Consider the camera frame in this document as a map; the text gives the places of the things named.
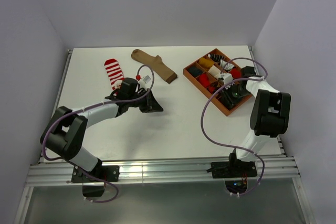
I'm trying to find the red white striped santa sock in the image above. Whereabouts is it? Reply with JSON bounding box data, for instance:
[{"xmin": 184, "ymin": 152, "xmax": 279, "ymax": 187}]
[{"xmin": 104, "ymin": 58, "xmax": 124, "ymax": 91}]

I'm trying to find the mustard yellow rolled sock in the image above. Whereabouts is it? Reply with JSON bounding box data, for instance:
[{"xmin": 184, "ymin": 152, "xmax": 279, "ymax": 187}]
[{"xmin": 198, "ymin": 58, "xmax": 215, "ymax": 69}]

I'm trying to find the argyle patterned sock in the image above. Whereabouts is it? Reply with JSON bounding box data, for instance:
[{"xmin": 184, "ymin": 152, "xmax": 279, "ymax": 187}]
[{"xmin": 206, "ymin": 81, "xmax": 221, "ymax": 94}]

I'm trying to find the dark teal rolled sock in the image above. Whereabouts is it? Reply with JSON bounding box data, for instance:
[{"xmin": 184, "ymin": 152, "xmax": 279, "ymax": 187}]
[{"xmin": 188, "ymin": 66, "xmax": 203, "ymax": 78}]

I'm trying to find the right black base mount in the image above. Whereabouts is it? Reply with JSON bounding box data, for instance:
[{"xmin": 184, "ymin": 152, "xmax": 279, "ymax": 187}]
[{"xmin": 206, "ymin": 160, "xmax": 258, "ymax": 197}]

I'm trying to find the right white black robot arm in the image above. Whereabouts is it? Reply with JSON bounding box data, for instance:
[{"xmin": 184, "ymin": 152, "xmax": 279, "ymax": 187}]
[{"xmin": 220, "ymin": 66, "xmax": 291, "ymax": 177}]

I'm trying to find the cream rolled sock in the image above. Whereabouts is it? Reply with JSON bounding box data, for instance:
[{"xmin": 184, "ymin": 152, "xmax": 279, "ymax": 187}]
[{"xmin": 208, "ymin": 66, "xmax": 221, "ymax": 79}]

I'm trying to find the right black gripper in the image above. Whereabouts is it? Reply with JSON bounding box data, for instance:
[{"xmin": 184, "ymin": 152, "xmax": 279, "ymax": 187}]
[{"xmin": 220, "ymin": 83, "xmax": 251, "ymax": 109}]

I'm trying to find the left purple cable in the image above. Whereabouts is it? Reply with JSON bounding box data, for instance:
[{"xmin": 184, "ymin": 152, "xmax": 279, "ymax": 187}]
[{"xmin": 41, "ymin": 63, "xmax": 155, "ymax": 204}]

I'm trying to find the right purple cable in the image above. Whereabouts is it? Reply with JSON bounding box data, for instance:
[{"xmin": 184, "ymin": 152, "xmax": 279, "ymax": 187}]
[{"xmin": 201, "ymin": 57, "xmax": 268, "ymax": 197}]

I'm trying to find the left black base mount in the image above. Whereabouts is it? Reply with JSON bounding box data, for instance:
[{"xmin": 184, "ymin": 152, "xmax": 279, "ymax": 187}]
[{"xmin": 71, "ymin": 165, "xmax": 120, "ymax": 203}]

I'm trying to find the aluminium frame rail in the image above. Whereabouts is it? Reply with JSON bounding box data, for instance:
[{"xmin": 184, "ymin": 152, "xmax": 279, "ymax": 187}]
[{"xmin": 13, "ymin": 47, "xmax": 316, "ymax": 224}]

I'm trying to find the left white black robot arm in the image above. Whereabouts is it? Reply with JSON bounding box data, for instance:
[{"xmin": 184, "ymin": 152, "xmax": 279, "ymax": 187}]
[{"xmin": 40, "ymin": 78, "xmax": 164, "ymax": 182}]

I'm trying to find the red rolled sock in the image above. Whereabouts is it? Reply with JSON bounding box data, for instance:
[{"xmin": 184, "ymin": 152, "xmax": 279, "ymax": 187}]
[
  {"xmin": 198, "ymin": 73, "xmax": 210, "ymax": 88},
  {"xmin": 229, "ymin": 68, "xmax": 242, "ymax": 79}
]

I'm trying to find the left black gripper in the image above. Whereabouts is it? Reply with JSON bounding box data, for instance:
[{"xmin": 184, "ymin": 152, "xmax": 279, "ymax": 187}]
[{"xmin": 128, "ymin": 89, "xmax": 163, "ymax": 113}]

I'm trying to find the purple cable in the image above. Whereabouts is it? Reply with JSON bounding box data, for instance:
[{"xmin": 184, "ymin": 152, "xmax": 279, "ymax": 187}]
[
  {"xmin": 41, "ymin": 63, "xmax": 155, "ymax": 204},
  {"xmin": 201, "ymin": 57, "xmax": 268, "ymax": 197}
]

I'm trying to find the orange compartment organizer tray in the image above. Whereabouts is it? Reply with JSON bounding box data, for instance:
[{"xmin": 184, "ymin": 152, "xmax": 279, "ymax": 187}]
[{"xmin": 183, "ymin": 48, "xmax": 254, "ymax": 116}]

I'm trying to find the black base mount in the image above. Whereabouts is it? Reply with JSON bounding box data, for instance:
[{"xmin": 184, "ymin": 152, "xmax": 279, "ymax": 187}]
[
  {"xmin": 71, "ymin": 165, "xmax": 120, "ymax": 203},
  {"xmin": 206, "ymin": 160, "xmax": 258, "ymax": 197}
]

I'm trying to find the tan beige sock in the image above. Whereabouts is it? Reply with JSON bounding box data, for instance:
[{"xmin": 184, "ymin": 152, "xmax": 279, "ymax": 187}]
[{"xmin": 131, "ymin": 49, "xmax": 177, "ymax": 84}]

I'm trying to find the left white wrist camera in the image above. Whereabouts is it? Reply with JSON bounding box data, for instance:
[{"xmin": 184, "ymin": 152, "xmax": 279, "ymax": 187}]
[{"xmin": 136, "ymin": 74, "xmax": 151, "ymax": 89}]

